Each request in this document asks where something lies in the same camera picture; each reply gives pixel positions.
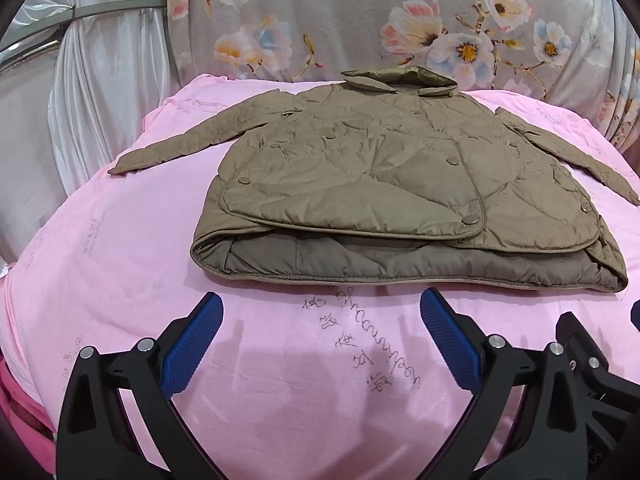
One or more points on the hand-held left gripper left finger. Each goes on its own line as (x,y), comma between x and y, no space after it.
(195,340)

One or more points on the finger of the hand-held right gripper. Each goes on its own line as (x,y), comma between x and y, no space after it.
(610,395)
(636,316)

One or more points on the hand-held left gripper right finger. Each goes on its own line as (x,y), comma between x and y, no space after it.
(445,340)

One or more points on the olive quilted jacket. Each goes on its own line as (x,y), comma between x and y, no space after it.
(375,185)

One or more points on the pink bed sheet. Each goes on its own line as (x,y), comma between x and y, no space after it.
(125,260)

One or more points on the dark pink blanket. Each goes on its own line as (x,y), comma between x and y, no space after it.
(20,400)

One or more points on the white satin curtain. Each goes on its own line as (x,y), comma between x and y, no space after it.
(95,85)

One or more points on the grey floral cloth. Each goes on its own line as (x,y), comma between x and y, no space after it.
(350,15)

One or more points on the grey metal rail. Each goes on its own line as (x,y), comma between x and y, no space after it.
(110,8)

